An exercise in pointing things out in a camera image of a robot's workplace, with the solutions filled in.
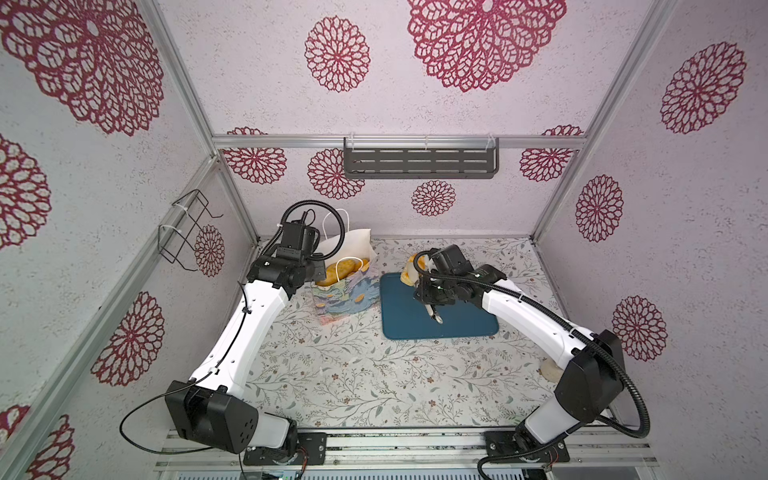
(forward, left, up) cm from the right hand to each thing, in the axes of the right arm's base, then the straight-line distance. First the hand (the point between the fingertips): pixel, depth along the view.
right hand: (415, 289), depth 82 cm
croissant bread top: (+9, +21, -2) cm, 23 cm away
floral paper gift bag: (0, +17, -3) cm, 17 cm away
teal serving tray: (0, +3, -15) cm, 16 cm away
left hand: (+1, +28, +7) cm, 29 cm away
